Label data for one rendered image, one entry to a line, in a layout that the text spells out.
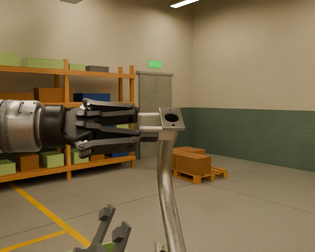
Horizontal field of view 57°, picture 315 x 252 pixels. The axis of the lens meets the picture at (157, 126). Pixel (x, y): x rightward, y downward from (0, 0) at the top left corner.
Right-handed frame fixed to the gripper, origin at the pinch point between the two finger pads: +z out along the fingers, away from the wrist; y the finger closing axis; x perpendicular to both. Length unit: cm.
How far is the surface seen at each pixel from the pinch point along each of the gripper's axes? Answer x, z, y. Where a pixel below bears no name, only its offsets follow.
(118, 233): 37.6, -6.2, -2.2
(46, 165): 396, -118, 305
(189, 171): 376, 136, 269
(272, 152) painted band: 429, 359, 355
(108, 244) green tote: 70, -9, 9
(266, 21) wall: 214, 341, 556
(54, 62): 256, -102, 423
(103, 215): 49, -10, 9
